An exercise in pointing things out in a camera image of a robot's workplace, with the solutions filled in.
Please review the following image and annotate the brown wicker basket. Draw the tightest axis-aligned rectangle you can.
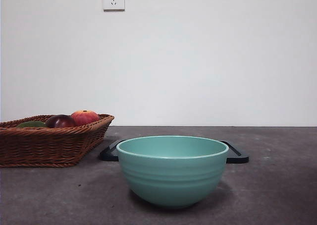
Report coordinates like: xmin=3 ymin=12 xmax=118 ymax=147
xmin=0 ymin=113 xmax=115 ymax=169

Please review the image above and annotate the dark purple plum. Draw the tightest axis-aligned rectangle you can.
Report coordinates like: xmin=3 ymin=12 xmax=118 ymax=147
xmin=45 ymin=114 xmax=76 ymax=129

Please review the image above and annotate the red peach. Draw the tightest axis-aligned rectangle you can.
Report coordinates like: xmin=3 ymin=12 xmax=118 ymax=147
xmin=70 ymin=110 xmax=100 ymax=127

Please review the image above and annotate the teal ceramic bowl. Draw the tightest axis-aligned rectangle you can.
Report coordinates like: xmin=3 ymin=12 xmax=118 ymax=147
xmin=116 ymin=135 xmax=229 ymax=209

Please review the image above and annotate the black rectangular tray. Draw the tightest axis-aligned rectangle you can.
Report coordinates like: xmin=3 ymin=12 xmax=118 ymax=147
xmin=99 ymin=139 xmax=250 ymax=164

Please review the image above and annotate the green avocado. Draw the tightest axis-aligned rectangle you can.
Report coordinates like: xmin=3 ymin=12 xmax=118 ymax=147
xmin=15 ymin=120 xmax=47 ymax=129

